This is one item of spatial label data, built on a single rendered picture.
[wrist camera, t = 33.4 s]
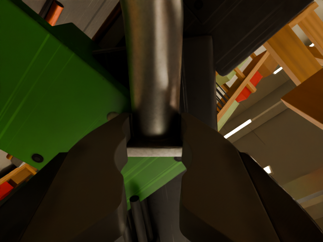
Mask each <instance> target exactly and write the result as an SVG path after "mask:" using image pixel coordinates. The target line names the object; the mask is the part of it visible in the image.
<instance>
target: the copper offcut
mask: <svg viewBox="0 0 323 242"><path fill-rule="evenodd" d="M63 8H64V6H63V5H62V4H61V3H60V2H59V1H57V0H54V1H53V3H52V5H51V7H50V9H49V12H48V14H47V16H46V18H45V20H46V21H47V22H48V23H49V24H50V25H52V26H55V24H56V22H57V20H58V18H59V16H60V14H61V12H62V10H63Z"/></svg>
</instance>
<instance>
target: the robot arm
mask: <svg viewBox="0 0 323 242"><path fill-rule="evenodd" d="M133 133H134V128H133V116H132V113H129V112H123V113H121V114H119V115H118V116H116V117H114V118H113V119H111V120H109V121H108V122H106V123H104V124H103V125H101V126H100V127H98V128H96V129H94V130H93V131H91V132H90V133H88V134H87V135H86V136H84V137H83V138H82V139H81V140H79V141H78V142H77V143H76V144H75V145H74V146H73V147H72V148H71V149H70V150H69V151H68V152H60V153H58V154H57V155H56V156H55V157H54V158H53V159H52V160H51V161H50V162H48V163H47V164H46V165H45V166H44V167H43V168H42V169H41V170H40V171H39V172H37V173H36V174H35V175H34V176H33V177H32V178H31V179H30V180H29V181H28V182H27V183H25V184H24V185H23V186H22V187H21V188H20V189H19V190H18V191H17V192H16V193H14V194H13V195H12V196H11V197H10V198H9V199H8V200H7V201H6V202H5V203H4V204H2V205H1V206H0V242H114V241H116V240H117V239H118V238H120V237H121V236H122V235H123V233H124V231H125V229H126V215H127V201H126V194H125V187H124V178H123V175H122V174H121V171H122V169H123V167H124V166H125V164H126V163H127V162H128V156H127V148H126V144H127V143H128V141H129V140H130V139H131V137H133V135H134V134H133ZM177 137H180V139H181V140H182V142H183V147H182V159H181V160H182V163H183V164H184V166H185V167H186V169H187V171H186V172H185V173H184V175H183V176H182V182H181V193H180V204H179V228H180V231H181V233H182V234H183V236H184V237H186V238H187V239H188V240H189V241H191V242H323V231H322V229H321V228H320V227H319V226H318V224H317V223H316V222H315V221H314V220H313V218H312V217H311V216H310V215H309V214H308V213H307V212H306V210H305V209H304V208H303V207H302V206H301V205H300V204H299V203H298V202H297V201H296V200H295V199H294V198H293V197H292V196H291V195H290V194H289V193H288V192H287V191H286V190H285V189H284V188H283V187H282V186H281V185H280V184H279V183H278V182H277V181H276V180H275V179H274V178H273V177H272V176H271V175H270V174H269V173H268V172H267V171H266V170H265V169H264V168H263V167H262V166H261V165H260V164H259V163H258V162H257V161H256V160H255V159H254V158H253V157H252V156H251V155H250V154H249V153H248V152H240V151H239V150H238V149H237V148H236V147H235V146H234V145H233V144H232V143H231V142H230V141H229V140H227V139H226V138H225V137H224V136H223V135H221V134H220V133H219V132H217V131H216V130H215V129H213V128H212V127H210V126H208V125H207V124H205V123H203V122H202V121H200V120H199V119H197V118H196V117H194V116H192V115H191V114H189V113H187V112H182V113H179V114H178V132H177Z"/></svg>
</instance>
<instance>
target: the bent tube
mask: <svg viewBox="0 0 323 242"><path fill-rule="evenodd" d="M119 1H120V5H121V9H122V14H123V20H124V33H125V44H126V54H127V65H128V76H129V87H130V97H131V109H132V116H133V128H134V133H133V134H134V135H133V137H131V139H130V140H129V141H128V143H127V144H126V148H127V156H128V157H181V156H182V147H183V142H182V140H181V139H180V137H177V132H178V114H179V101H180V82H181V63H182V44H183V24H184V7H183V0H119Z"/></svg>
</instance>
